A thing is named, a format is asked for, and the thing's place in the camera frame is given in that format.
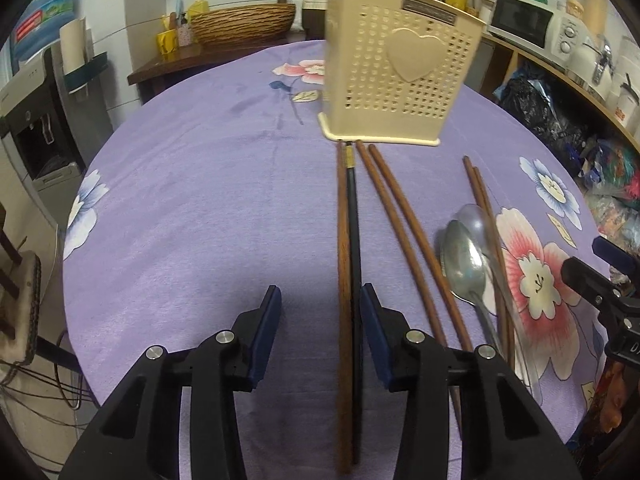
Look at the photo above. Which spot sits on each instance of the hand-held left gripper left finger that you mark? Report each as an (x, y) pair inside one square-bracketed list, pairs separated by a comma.
[(267, 325)]

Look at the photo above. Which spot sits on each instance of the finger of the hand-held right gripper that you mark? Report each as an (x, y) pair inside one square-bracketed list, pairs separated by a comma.
[(582, 275), (615, 255)]

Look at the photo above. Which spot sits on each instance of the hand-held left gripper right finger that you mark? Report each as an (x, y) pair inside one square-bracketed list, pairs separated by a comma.
[(372, 330)]

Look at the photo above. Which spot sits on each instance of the black chopstick with gold band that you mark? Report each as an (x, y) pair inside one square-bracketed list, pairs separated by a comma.
[(354, 235)]

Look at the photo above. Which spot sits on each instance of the beige perforated utensil holder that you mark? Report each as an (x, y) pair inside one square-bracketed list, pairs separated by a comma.
[(400, 100)]

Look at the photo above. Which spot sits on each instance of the pile of colourful bags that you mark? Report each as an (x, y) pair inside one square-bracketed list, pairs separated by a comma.
[(612, 185)]

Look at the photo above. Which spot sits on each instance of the red printed bag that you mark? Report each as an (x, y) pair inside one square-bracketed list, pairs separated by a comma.
[(612, 400)]

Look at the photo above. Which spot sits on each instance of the metal spoon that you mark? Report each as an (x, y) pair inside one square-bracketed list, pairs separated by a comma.
[(462, 265), (475, 217)]

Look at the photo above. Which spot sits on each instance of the purple floral tablecloth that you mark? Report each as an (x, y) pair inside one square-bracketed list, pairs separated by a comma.
[(200, 185)]

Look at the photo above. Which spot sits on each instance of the black plastic bag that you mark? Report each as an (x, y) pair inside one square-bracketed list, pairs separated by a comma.
[(540, 105)]

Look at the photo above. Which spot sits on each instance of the white container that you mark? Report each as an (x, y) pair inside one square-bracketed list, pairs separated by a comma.
[(625, 80)]

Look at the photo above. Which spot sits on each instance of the blue shiny bag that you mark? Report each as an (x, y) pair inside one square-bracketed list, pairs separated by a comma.
[(525, 75)]

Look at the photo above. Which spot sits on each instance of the light wooden shelf unit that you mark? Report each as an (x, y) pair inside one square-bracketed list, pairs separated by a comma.
[(530, 57)]

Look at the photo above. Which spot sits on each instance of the wooden chair with cushion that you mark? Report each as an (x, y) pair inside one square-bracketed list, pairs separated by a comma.
[(22, 285)]

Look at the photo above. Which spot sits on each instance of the pale yellow container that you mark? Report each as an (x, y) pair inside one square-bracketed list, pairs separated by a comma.
[(575, 7)]

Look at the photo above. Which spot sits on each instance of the white microwave oven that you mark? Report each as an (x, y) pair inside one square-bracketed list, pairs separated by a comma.
[(520, 22)]

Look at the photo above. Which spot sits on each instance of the dark wooden cabinet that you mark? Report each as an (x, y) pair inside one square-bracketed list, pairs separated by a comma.
[(160, 67)]

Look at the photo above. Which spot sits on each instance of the clear jar with grains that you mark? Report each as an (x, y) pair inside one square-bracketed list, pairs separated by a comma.
[(479, 2)]

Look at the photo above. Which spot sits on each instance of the yellow mug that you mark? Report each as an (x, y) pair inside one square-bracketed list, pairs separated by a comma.
[(167, 42)]

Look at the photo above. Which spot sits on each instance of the pink dotted cup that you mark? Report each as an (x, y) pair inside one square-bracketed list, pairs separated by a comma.
[(185, 36)]

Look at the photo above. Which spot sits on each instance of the woven-look wash basin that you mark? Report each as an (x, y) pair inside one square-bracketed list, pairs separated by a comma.
[(240, 25)]

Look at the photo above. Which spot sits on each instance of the grey water dispenser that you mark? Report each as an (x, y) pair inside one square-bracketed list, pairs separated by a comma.
[(30, 125)]

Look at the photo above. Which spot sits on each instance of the yellow soap pump bottle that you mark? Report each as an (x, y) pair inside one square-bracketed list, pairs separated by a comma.
[(197, 7)]

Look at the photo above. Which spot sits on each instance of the blue brush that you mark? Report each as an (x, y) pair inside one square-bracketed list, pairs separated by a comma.
[(178, 10)]

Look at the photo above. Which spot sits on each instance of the paper cup dispenser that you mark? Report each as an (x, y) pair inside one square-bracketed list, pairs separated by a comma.
[(75, 45)]

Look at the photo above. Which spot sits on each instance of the blue water jug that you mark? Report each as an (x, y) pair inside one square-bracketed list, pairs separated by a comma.
[(45, 10)]

